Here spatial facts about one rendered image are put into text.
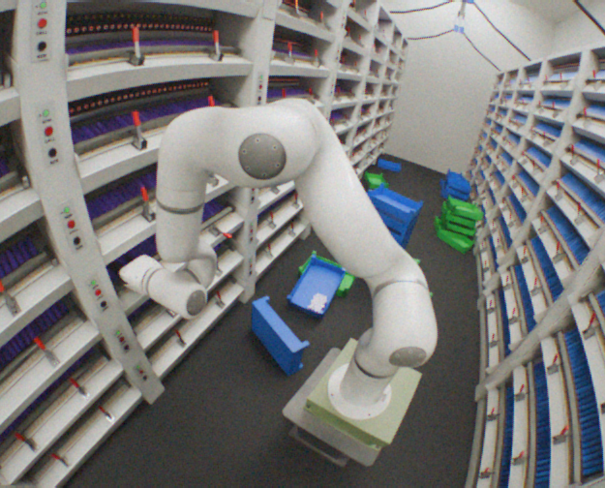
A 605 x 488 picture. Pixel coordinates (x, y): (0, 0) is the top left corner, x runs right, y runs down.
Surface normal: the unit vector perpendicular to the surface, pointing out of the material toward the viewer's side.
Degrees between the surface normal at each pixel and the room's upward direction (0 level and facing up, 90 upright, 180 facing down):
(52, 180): 90
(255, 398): 0
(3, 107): 111
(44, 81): 90
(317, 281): 18
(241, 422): 0
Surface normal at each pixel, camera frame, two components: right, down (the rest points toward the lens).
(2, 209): 0.44, -0.62
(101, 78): 0.79, 0.61
